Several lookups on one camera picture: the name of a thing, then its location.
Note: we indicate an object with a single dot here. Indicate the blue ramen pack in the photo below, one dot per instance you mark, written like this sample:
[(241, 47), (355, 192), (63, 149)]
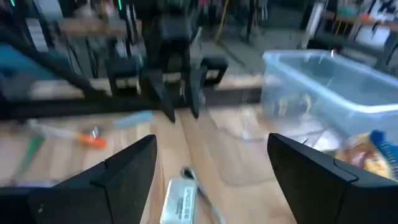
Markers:
[(388, 149)]

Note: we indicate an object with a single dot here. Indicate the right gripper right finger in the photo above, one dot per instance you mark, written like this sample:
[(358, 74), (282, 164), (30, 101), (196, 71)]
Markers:
[(311, 193)]

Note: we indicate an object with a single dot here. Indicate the yellow ramen pack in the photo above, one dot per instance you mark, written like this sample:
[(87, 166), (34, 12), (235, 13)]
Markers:
[(376, 165)]

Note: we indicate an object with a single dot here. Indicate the tall clear plastic bin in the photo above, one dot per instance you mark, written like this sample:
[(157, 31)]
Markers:
[(342, 77)]

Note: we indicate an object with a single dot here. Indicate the low clear plastic tray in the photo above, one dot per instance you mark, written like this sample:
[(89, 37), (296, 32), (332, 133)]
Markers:
[(264, 149)]

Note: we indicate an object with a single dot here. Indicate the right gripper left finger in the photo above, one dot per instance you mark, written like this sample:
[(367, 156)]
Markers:
[(118, 193)]

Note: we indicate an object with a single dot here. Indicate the dark green spice box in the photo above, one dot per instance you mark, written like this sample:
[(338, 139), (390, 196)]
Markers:
[(178, 202)]

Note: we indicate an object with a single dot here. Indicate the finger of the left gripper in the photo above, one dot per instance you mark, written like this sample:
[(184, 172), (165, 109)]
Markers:
[(158, 90), (196, 90)]

